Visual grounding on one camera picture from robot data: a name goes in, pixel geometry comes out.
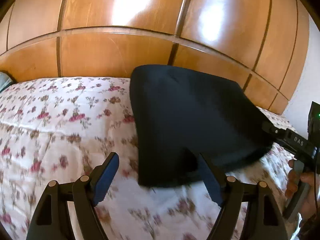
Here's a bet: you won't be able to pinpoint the blue floral pillow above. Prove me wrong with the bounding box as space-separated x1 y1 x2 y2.
0 72 15 92

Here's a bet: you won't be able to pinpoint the black pants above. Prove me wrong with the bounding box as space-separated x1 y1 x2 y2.
130 64 273 187

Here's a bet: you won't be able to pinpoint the wooden wardrobe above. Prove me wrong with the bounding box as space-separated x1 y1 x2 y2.
1 0 310 114

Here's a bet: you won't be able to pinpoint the floral quilted bedspread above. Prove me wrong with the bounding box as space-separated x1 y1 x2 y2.
0 76 308 240

